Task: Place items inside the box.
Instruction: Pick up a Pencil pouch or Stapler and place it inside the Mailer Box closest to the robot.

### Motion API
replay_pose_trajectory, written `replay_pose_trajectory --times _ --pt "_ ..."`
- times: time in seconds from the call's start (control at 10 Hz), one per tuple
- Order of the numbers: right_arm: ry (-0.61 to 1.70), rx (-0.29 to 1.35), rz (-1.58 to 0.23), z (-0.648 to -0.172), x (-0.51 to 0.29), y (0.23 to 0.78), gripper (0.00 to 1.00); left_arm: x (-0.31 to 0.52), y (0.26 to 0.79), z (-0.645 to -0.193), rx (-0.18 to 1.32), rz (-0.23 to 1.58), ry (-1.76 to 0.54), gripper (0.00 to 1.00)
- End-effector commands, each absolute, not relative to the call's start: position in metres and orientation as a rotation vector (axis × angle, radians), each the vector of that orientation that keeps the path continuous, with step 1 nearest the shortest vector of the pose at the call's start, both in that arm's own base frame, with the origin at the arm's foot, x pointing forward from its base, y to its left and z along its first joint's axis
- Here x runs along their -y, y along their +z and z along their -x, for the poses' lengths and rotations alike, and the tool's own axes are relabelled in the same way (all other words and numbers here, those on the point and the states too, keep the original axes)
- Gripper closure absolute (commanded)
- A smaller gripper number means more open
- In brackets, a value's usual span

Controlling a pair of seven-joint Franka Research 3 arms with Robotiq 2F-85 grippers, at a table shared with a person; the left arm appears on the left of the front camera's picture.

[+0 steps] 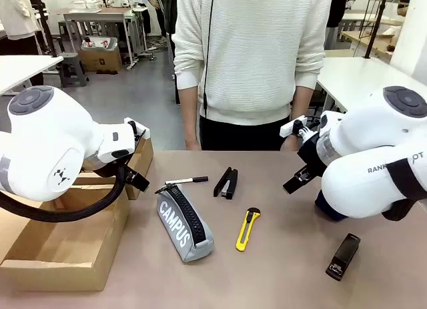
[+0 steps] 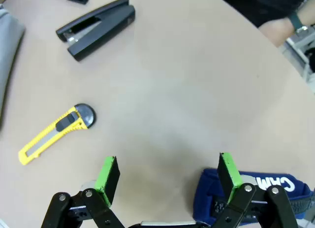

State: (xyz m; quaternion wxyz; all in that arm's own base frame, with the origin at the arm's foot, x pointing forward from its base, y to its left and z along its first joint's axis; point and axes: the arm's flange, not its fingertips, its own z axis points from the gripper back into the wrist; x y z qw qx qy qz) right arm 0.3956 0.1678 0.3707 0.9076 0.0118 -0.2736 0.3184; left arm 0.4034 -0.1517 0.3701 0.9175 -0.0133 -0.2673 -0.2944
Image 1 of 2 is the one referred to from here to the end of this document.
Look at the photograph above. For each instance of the brown cardboard box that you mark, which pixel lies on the brown cardboard box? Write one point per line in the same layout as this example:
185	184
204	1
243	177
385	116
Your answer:
143	162
66	249

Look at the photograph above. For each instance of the brown-topped workbench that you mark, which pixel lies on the brown-topped workbench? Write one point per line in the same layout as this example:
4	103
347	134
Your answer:
100	13

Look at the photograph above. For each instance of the yellow utility knife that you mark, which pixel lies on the yellow utility knife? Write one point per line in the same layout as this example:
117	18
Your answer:
246	229

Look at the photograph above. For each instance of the person's left hand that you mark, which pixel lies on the person's left hand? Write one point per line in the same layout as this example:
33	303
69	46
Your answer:
288	143

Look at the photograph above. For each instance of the bystander in dark tracksuit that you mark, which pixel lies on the bystander in dark tracksuit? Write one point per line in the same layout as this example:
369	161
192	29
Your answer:
163	12

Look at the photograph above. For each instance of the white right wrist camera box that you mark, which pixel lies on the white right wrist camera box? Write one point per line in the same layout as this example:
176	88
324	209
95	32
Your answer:
292	125

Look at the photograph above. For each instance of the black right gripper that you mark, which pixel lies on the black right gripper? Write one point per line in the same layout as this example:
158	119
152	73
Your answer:
310	152

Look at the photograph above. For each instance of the person's left forearm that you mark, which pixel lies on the person's left forearm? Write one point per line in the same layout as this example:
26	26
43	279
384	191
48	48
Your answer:
302	102

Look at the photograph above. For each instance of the matte black stapler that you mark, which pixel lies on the matte black stapler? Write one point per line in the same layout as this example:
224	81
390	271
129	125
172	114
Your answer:
227	185

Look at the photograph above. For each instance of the grey plastic stool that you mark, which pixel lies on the grey plastic stool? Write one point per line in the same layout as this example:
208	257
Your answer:
71	68

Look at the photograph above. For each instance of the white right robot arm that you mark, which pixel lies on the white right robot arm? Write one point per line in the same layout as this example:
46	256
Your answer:
367	139

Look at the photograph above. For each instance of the person's right forearm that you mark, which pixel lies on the person's right forearm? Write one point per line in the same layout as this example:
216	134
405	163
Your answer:
189	115

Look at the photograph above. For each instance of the bystander in black top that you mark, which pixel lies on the bystander in black top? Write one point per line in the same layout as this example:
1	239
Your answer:
337	5

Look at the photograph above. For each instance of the black stand pole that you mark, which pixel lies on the black stand pole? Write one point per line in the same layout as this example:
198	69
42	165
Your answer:
377	22

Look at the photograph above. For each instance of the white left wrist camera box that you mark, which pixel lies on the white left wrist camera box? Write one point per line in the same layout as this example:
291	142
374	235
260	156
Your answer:
140	129

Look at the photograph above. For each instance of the white side table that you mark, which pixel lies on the white side table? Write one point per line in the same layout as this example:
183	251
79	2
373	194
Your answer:
360	75
20	70

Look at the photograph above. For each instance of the clear plastic storage bin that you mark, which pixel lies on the clear plastic storage bin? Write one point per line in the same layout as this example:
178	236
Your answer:
100	43

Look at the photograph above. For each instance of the person in white sweater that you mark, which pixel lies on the person in white sweater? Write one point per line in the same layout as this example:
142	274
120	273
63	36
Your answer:
250	55

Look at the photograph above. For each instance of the person's right hand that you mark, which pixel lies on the person's right hand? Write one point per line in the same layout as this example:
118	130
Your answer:
193	145

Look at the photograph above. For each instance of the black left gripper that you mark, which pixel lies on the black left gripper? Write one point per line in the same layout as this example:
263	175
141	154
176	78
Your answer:
137	180

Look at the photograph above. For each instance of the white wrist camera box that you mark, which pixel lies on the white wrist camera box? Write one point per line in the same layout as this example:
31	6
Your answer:
292	125
140	129

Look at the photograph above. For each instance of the glossy black stapler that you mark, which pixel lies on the glossy black stapler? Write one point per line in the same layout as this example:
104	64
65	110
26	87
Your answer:
343	255

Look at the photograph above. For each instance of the black and silver marker pen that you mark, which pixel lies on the black and silver marker pen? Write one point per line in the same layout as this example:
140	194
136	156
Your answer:
187	180

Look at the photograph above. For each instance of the cardboard carton on floor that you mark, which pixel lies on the cardboard carton on floor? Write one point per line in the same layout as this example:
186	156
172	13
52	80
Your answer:
100	60

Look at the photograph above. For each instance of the grey CAMPUS pencil case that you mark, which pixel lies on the grey CAMPUS pencil case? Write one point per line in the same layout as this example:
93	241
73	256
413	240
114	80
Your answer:
180	219

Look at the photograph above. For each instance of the wooden workbench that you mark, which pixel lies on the wooden workbench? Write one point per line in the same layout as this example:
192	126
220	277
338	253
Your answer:
363	38

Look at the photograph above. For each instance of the bystander in cream jacket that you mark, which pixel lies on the bystander in cream jacket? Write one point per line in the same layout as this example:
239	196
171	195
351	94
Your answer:
16	15

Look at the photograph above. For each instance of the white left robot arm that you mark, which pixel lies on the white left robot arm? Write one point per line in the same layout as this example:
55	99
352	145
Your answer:
50	139

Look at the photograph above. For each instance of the navy blue pencil case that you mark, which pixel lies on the navy blue pencil case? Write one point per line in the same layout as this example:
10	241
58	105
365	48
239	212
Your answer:
328	210

